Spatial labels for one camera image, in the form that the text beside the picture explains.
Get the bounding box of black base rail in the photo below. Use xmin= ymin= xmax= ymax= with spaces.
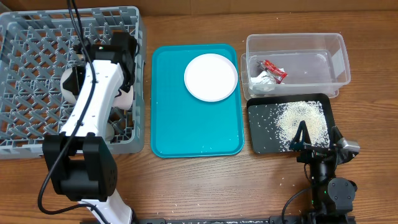
xmin=139 ymin=215 xmax=356 ymax=224

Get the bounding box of black plastic tray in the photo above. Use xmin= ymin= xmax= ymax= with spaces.
xmin=246 ymin=93 xmax=335 ymax=154

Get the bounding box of pile of rice grains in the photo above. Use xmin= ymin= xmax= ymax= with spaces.
xmin=256 ymin=100 xmax=331 ymax=152

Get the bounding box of grey shallow bowl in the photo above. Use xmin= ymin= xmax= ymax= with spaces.
xmin=60 ymin=68 xmax=78 ymax=105

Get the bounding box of large white plate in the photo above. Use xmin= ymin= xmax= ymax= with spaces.
xmin=184 ymin=54 xmax=238 ymax=102

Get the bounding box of grey plastic dishwasher rack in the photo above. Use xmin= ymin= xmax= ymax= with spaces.
xmin=1 ymin=6 xmax=146 ymax=159

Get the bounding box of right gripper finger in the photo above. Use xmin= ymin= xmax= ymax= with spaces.
xmin=289 ymin=121 xmax=312 ymax=151
xmin=330 ymin=126 xmax=343 ymax=146

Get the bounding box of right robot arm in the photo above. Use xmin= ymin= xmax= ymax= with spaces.
xmin=281 ymin=121 xmax=360 ymax=223

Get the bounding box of red snack wrapper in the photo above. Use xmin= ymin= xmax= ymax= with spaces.
xmin=256 ymin=60 xmax=287 ymax=84

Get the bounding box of clear plastic waste bin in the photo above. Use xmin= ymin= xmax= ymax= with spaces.
xmin=241 ymin=33 xmax=351 ymax=100

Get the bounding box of white napkin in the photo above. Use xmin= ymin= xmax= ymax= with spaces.
xmin=250 ymin=67 xmax=287 ymax=85

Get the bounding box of white cup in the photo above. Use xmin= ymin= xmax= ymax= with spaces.
xmin=105 ymin=123 xmax=114 ymax=141

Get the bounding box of teal plastic serving tray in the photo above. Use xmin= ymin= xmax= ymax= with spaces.
xmin=150 ymin=44 xmax=244 ymax=158

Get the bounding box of white rice bowl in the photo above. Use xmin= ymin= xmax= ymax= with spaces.
xmin=113 ymin=86 xmax=134 ymax=110

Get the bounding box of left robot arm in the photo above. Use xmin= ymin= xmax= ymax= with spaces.
xmin=37 ymin=32 xmax=139 ymax=223

